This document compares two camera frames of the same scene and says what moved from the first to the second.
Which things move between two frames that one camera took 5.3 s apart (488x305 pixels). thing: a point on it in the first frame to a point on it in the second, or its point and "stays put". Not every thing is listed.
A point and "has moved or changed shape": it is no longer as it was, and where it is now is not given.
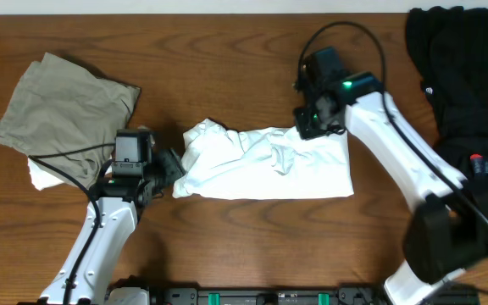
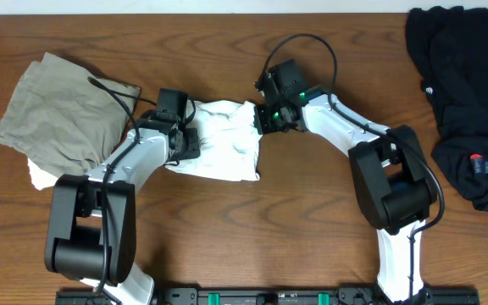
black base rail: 269,296 stays put
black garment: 470,105 stays put
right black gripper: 306,132 to 263,122
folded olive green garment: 59,106 stays put
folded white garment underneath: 40,179 stays put
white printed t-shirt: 223,162 has moved or changed shape
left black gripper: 173,166 to 193,150
